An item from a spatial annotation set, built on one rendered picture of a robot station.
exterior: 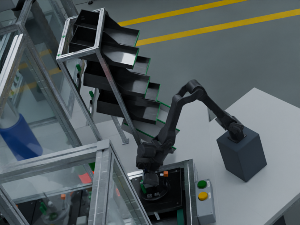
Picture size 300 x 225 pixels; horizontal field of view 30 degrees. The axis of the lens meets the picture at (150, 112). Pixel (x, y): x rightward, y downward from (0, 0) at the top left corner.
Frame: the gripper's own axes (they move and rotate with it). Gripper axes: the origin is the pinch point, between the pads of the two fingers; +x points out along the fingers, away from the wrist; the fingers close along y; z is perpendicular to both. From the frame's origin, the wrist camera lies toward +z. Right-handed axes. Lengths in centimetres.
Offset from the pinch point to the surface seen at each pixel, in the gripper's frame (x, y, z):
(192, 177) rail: -3.1, -4.6, -21.5
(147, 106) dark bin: -12.6, -31.3, 5.9
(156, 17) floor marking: 101, -343, -51
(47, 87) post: -44, 20, 57
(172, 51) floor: 90, -270, -63
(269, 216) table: -16, 18, -50
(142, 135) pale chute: -2.7, -22.1, 3.9
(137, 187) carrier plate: 13.7, -4.7, -1.3
